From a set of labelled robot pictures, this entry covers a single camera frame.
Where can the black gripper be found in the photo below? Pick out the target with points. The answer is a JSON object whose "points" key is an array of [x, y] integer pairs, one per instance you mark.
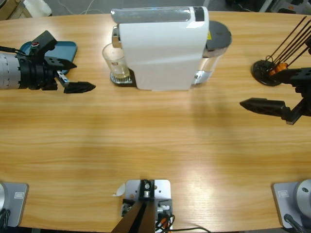
{"points": [[34, 75], [306, 97]]}

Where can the clear glass cup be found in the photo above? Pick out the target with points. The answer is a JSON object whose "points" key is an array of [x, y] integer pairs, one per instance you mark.
{"points": [[114, 58]]}

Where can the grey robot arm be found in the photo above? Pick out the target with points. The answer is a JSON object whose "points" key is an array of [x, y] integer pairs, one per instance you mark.
{"points": [[8, 71]]}

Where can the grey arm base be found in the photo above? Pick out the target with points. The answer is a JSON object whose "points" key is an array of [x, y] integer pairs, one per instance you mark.
{"points": [[283, 201], [17, 201]]}

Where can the white capsule coffee machine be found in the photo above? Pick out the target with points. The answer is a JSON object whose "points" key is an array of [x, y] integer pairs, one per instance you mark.
{"points": [[160, 53]]}

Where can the blue plastic tray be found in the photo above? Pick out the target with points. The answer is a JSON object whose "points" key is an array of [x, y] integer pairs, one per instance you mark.
{"points": [[65, 49]]}

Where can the black capsule holder with rods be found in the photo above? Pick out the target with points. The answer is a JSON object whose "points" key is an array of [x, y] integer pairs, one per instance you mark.
{"points": [[260, 70]]}

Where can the chrome slotted drip tray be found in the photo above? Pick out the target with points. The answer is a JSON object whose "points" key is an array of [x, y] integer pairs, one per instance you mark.
{"points": [[121, 79]]}

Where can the white plastic bag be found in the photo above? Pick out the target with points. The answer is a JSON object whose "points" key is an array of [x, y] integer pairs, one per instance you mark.
{"points": [[36, 7]]}

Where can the black device orange dot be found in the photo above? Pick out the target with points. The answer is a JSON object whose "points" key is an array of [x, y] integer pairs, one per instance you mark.
{"points": [[288, 10]]}

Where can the clear water tank black lid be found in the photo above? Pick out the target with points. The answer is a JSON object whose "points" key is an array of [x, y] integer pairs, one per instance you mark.
{"points": [[218, 34]]}

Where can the cardboard box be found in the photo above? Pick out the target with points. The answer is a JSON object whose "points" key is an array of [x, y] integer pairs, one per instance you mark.
{"points": [[9, 7]]}

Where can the white tape tab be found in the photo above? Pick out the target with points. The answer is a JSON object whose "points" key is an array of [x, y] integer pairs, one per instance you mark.
{"points": [[120, 190]]}

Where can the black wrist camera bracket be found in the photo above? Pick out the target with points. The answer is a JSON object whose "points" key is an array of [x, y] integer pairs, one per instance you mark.
{"points": [[309, 47], [45, 40]]}

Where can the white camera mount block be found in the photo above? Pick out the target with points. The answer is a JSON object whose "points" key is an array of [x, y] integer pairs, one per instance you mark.
{"points": [[161, 188]]}

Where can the dark camera post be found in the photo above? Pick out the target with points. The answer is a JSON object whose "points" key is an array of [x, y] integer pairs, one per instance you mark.
{"points": [[138, 218]]}

